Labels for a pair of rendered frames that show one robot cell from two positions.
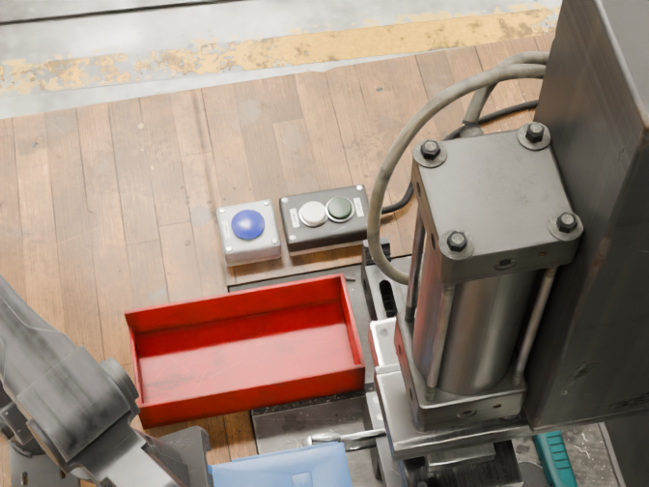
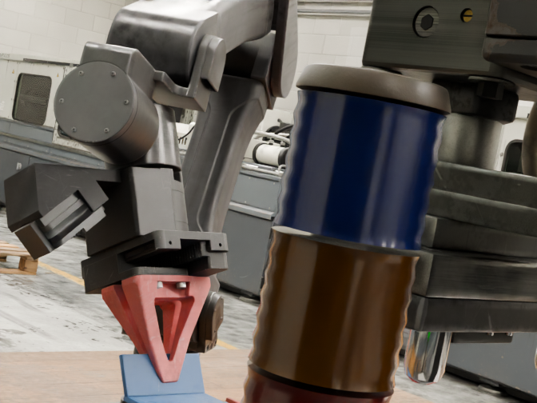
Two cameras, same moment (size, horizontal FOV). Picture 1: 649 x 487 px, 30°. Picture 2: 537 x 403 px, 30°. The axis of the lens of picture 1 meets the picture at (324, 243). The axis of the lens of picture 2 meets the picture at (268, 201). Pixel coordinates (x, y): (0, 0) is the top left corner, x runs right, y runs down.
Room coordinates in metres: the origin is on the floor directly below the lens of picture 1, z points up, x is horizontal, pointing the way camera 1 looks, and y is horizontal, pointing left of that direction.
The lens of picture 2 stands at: (0.05, -0.50, 1.17)
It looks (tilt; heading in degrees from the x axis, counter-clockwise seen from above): 3 degrees down; 57
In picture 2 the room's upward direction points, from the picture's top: 10 degrees clockwise
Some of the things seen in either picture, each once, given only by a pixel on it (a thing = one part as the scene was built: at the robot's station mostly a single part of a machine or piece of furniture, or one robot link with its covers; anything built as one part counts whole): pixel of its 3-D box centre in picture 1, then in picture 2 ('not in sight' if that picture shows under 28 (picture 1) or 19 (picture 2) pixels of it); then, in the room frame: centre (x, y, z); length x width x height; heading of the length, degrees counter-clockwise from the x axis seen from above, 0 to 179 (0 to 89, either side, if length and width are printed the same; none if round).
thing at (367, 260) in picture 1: (380, 281); not in sight; (0.66, -0.06, 0.95); 0.06 x 0.03 x 0.09; 11
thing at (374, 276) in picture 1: (393, 332); not in sight; (0.60, -0.08, 0.95); 0.15 x 0.03 x 0.10; 11
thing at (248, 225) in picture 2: not in sight; (127, 193); (4.29, 8.42, 0.49); 5.51 x 1.02 x 0.97; 97
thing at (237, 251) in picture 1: (249, 238); not in sight; (0.75, 0.09, 0.90); 0.07 x 0.07 x 0.06; 11
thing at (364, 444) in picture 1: (339, 443); not in sight; (0.46, -0.01, 0.98); 0.07 x 0.02 x 0.01; 101
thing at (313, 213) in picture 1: (313, 215); not in sight; (0.76, 0.01, 0.93); 0.03 x 0.03 x 0.02
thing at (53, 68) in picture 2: not in sight; (76, 105); (4.11, 9.68, 1.24); 2.95 x 0.98 x 0.90; 97
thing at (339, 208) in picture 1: (339, 211); not in sight; (0.77, -0.02, 0.93); 0.03 x 0.03 x 0.02
